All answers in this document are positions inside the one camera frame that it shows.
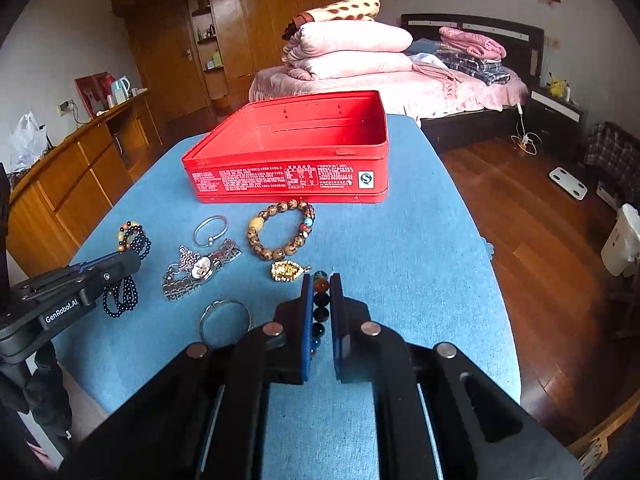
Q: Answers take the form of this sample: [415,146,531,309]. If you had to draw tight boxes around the multicolour stone bead bracelet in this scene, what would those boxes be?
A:
[308,268,332,359]

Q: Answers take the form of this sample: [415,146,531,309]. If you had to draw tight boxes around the gold pendant charm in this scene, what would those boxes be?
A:
[270,260,311,283]

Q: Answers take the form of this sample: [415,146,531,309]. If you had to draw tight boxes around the wide silver bangle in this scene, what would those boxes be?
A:
[198,299,254,349]

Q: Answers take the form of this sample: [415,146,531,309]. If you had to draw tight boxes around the black bead necklace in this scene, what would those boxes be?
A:
[101,220,153,319]

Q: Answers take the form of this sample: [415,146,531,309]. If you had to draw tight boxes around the brown wooden bead bracelet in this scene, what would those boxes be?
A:
[246,198,317,262]

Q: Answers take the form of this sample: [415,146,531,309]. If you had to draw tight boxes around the thin silver bangle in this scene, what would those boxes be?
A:
[192,214,229,248]

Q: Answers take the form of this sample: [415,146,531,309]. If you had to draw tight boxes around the silver chain necklace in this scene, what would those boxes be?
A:
[177,244,202,273]

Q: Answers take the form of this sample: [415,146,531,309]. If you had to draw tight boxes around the silver wristwatch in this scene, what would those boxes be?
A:
[162,238,242,301]

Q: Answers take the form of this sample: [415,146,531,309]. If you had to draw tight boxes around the blue table cloth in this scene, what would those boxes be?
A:
[54,115,521,479]

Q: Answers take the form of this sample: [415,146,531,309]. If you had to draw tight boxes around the wooden sideboard cabinet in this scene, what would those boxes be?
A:
[6,91,164,276]

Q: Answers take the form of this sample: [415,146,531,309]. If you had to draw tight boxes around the red metal tin box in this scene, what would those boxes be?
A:
[181,90,390,204]

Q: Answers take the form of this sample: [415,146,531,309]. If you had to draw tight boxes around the white plastic bag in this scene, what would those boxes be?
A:
[9,112,49,171]

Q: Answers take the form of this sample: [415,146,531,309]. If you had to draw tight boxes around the white electric kettle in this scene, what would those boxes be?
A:
[111,76,131,105]

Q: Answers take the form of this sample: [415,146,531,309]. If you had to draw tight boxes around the white bathroom scale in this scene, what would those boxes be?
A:
[549,167,588,202]

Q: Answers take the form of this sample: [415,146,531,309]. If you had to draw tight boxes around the pink folded quilt stack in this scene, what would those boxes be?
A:
[282,21,412,81]

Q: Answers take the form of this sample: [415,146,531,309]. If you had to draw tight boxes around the bed with pink cover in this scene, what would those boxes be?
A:
[248,13,544,153]

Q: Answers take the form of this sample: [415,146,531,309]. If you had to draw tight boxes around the plaid folded clothes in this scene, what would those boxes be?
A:
[437,52,511,86]

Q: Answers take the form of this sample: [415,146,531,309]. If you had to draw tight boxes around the wooden chair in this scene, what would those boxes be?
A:
[568,392,639,479]

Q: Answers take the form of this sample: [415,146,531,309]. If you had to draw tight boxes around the black nightstand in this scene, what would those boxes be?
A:
[524,88,587,162]

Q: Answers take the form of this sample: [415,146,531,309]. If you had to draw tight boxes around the wooden wardrobe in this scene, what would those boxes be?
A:
[111,0,338,142]

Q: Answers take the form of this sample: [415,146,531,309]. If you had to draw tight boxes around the pink folded clothes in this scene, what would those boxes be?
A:
[438,26,506,61]

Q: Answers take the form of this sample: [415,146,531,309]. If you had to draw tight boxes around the spotted cream blanket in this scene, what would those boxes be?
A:
[282,0,381,40]

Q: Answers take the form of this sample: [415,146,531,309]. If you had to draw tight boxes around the yellow Pikachu toy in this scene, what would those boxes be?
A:
[547,74,570,102]

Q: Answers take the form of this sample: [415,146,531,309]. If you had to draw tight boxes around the plaid bag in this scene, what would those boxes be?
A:
[584,122,639,208]

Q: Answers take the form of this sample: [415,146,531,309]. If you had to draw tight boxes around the red picture frame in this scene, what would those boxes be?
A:
[74,72,113,118]

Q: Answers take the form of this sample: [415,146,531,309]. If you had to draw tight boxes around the white power strip cable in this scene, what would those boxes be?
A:
[510,103,545,157]

